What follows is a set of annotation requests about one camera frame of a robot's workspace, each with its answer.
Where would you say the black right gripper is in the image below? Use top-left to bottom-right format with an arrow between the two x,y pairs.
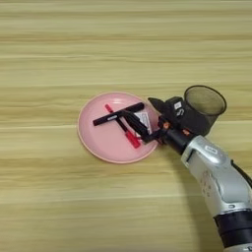
121,96 -> 197,156

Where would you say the red and black marker pen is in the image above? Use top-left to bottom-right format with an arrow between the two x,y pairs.
104,103 -> 142,150

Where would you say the black mesh pen cup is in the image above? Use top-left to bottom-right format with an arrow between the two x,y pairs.
182,85 -> 227,138

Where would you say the pink round plate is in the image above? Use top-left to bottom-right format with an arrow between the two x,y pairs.
77,91 -> 162,164

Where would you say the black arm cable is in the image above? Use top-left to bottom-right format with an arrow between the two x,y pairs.
230,159 -> 252,189

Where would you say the white boxed eraser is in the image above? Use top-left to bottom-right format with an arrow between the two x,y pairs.
134,111 -> 154,135

